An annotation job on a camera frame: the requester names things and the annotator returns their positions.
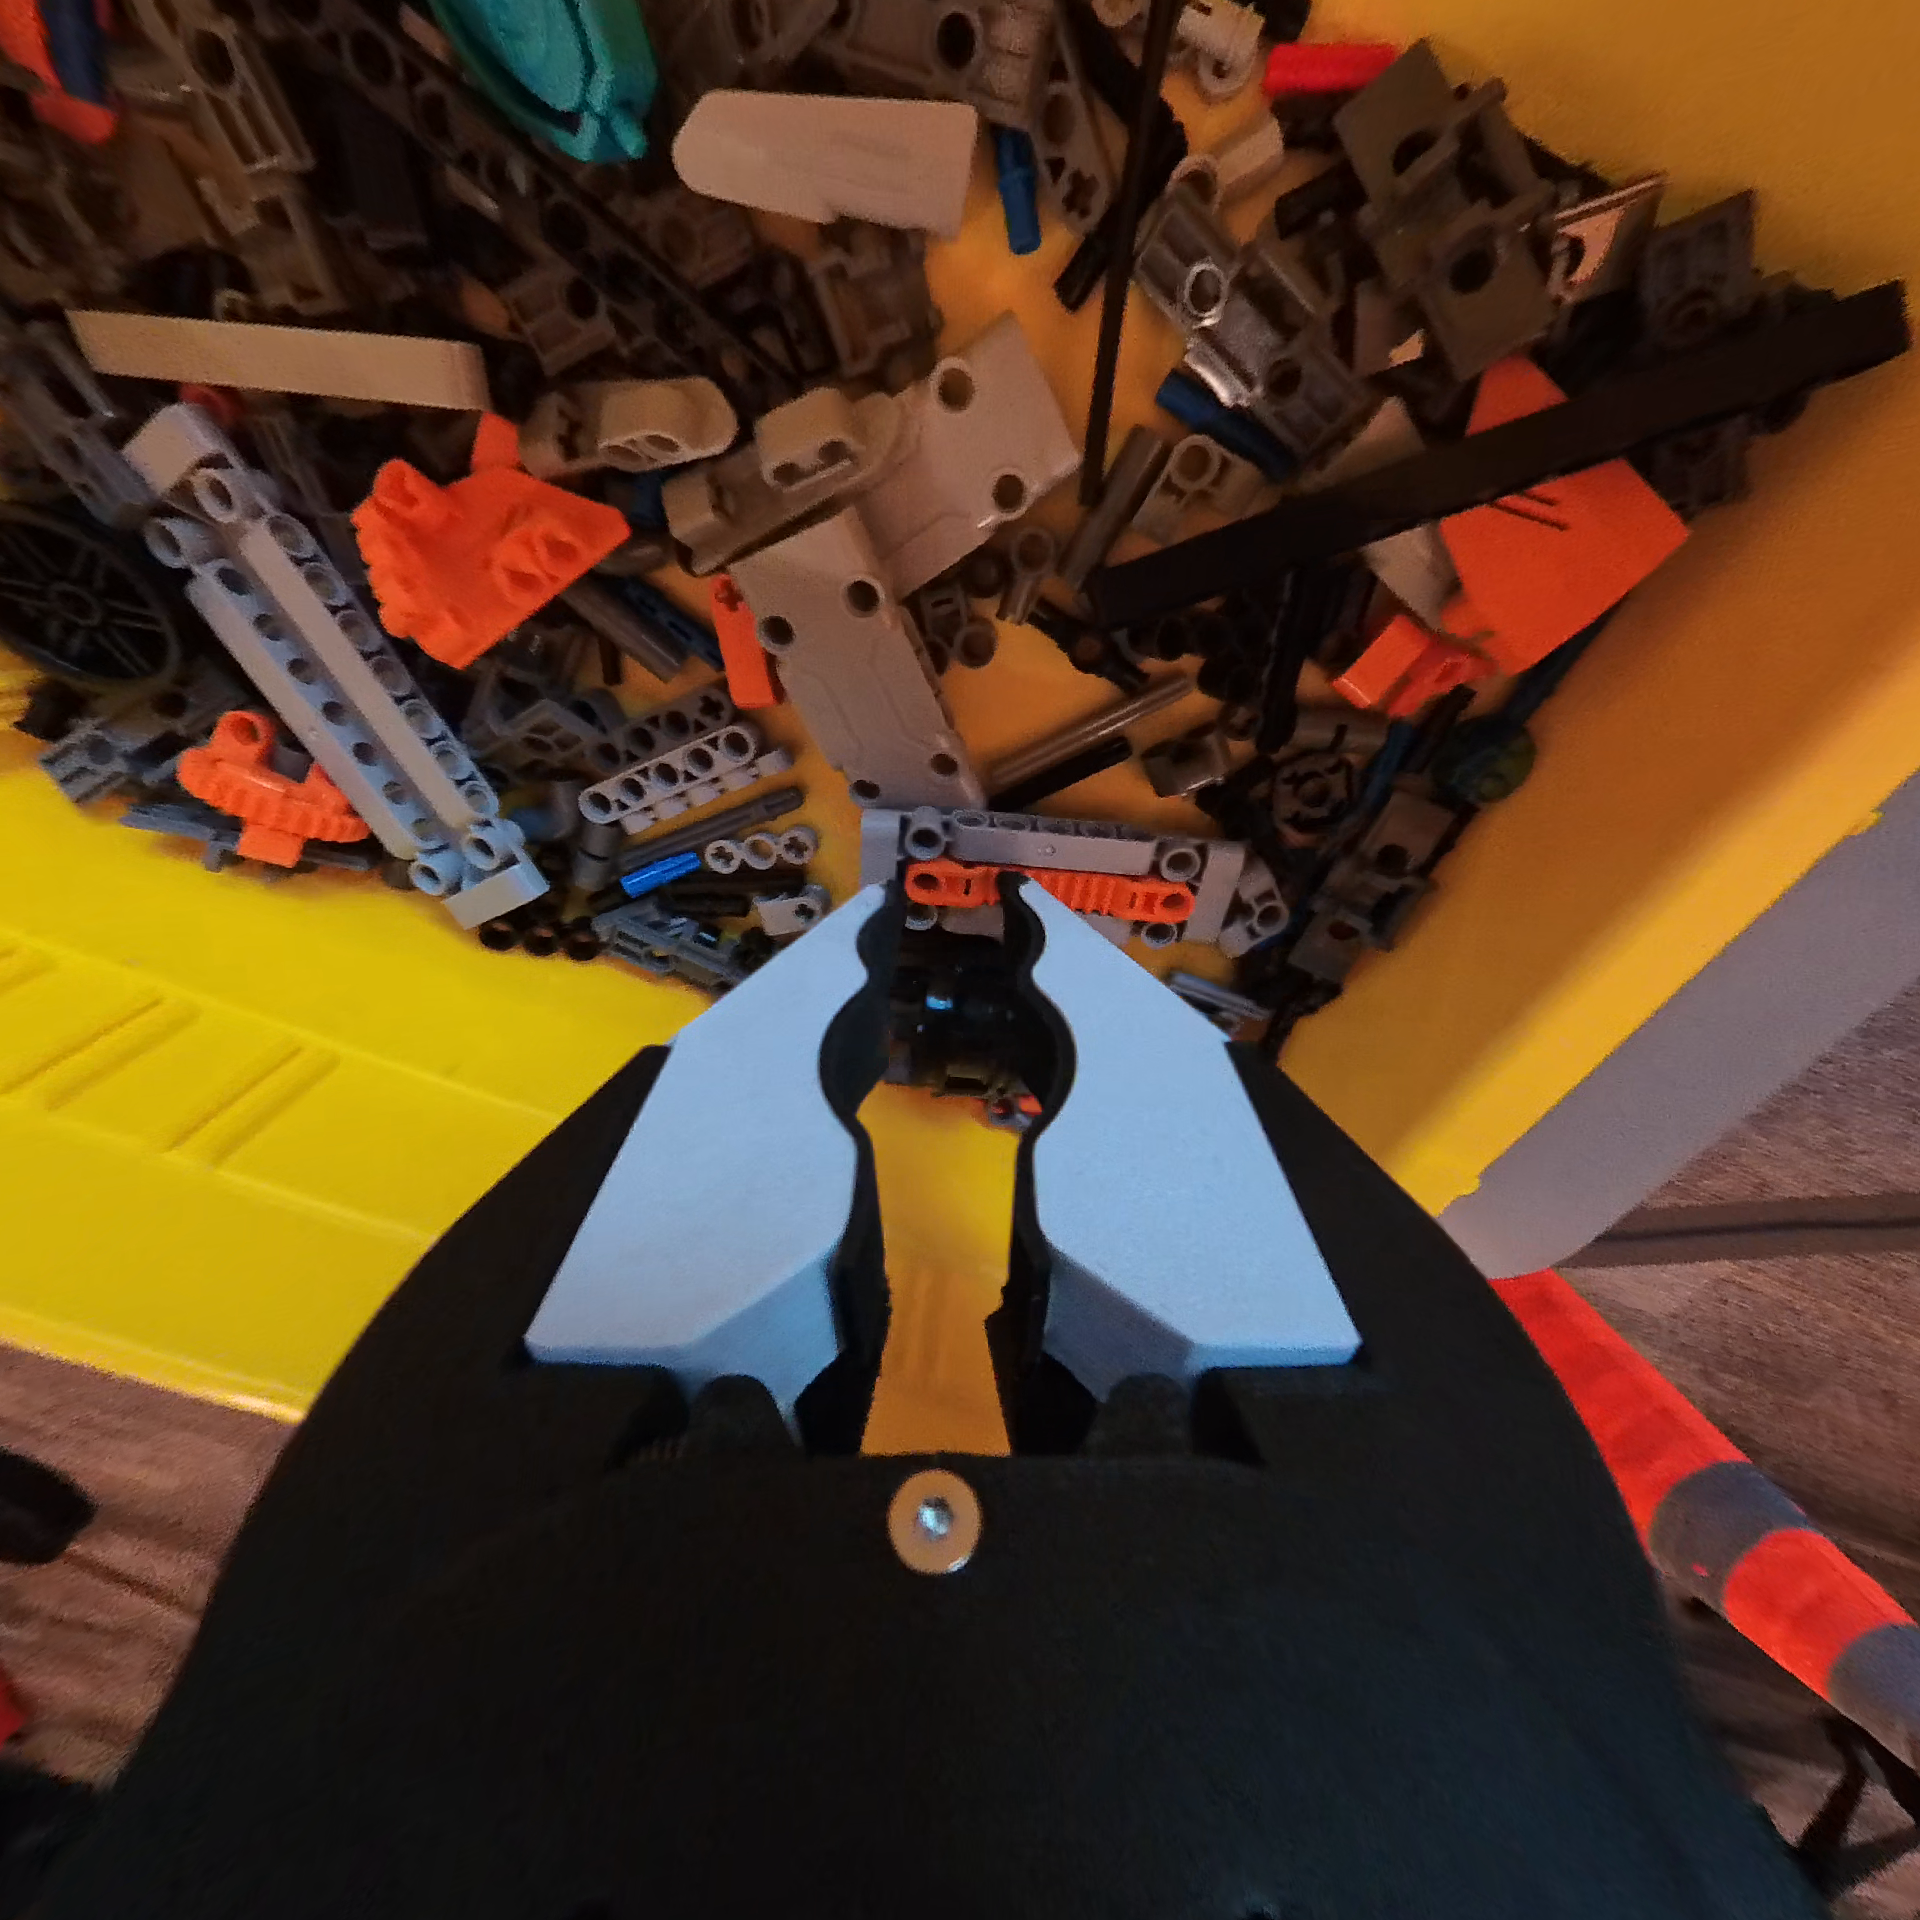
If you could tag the pile of mixed building parts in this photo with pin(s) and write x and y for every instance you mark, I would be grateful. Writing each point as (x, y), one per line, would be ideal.
(840, 524)

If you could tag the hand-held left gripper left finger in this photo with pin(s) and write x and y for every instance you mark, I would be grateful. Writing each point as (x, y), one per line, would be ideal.
(706, 1200)

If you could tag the yellow plastic bin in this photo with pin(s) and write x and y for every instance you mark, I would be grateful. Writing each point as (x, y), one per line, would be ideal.
(226, 1171)

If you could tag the green plastic tool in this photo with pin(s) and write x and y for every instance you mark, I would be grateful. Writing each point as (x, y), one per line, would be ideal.
(571, 75)

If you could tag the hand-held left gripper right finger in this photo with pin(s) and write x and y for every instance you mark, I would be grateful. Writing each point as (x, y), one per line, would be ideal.
(1186, 1200)

